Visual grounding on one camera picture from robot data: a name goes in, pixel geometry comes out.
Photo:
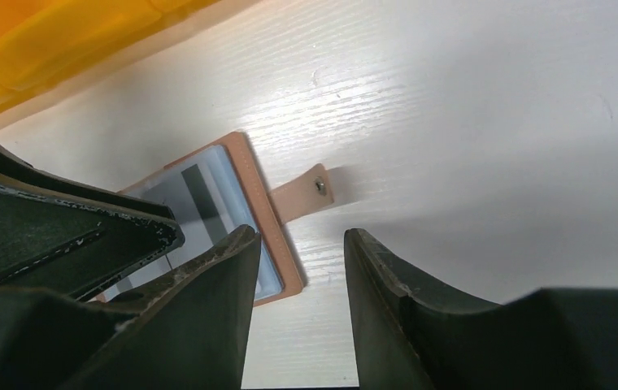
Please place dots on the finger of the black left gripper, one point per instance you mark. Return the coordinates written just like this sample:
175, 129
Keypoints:
71, 237

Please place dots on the silver magnetic stripe card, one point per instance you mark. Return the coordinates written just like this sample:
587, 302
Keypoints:
193, 205

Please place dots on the tan leather card holder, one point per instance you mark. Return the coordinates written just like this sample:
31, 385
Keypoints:
246, 200

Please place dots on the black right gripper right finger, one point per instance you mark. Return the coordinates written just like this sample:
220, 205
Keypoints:
413, 331

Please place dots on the yellow three-compartment plastic bin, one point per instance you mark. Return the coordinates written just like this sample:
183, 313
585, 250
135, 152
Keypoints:
43, 43

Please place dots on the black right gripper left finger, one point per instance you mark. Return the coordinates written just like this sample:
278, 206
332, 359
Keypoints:
187, 329

